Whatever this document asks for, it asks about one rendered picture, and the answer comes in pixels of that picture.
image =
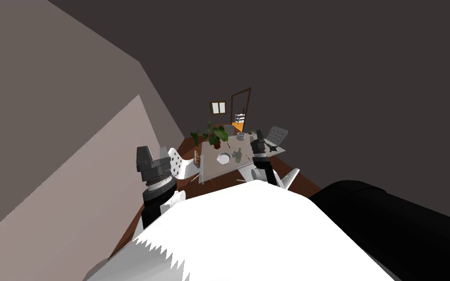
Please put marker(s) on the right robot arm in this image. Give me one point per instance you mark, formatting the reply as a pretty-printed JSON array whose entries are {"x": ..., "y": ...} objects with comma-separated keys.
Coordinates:
[{"x": 396, "y": 234}]

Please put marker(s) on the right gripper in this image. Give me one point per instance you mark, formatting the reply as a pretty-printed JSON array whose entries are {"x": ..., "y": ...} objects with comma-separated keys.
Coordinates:
[{"x": 258, "y": 148}]

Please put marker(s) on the grey dining table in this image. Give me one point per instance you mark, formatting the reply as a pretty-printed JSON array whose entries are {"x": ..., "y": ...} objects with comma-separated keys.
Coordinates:
[{"x": 217, "y": 171}]

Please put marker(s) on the white round plate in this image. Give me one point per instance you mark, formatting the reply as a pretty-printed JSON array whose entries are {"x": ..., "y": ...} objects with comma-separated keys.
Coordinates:
[{"x": 223, "y": 158}]

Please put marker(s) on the green potted plant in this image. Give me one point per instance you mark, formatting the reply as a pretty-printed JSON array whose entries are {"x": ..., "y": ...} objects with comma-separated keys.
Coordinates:
[{"x": 217, "y": 136}]

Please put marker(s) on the brown framed doorway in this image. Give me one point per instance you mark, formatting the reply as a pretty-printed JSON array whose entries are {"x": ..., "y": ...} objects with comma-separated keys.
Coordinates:
[{"x": 241, "y": 111}]

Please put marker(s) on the grey-green bottle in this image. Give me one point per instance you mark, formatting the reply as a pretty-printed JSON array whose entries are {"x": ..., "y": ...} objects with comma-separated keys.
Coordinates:
[{"x": 238, "y": 155}]

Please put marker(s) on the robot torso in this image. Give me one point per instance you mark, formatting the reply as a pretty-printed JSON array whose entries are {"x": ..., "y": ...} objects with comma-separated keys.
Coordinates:
[{"x": 248, "y": 234}]

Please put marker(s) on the grey bowl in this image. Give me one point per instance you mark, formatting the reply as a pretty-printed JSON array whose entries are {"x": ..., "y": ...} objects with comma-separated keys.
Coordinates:
[{"x": 241, "y": 136}]

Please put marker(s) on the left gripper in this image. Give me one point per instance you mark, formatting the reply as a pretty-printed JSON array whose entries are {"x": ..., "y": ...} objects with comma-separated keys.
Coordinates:
[{"x": 154, "y": 169}]

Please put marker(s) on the brown framed window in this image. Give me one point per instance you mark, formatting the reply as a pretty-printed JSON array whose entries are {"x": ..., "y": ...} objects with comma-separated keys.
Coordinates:
[{"x": 218, "y": 107}]

